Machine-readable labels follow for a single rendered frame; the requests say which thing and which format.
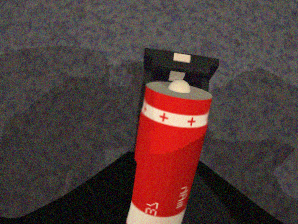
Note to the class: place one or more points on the red and white battery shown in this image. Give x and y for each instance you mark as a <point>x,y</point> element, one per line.
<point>170,137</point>

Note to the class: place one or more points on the black battery holder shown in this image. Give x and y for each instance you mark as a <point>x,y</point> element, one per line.
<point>169,66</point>

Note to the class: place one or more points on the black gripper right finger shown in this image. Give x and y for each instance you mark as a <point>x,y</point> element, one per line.
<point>213,201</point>

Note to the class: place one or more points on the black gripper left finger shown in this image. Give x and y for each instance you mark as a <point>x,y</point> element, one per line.
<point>104,199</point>

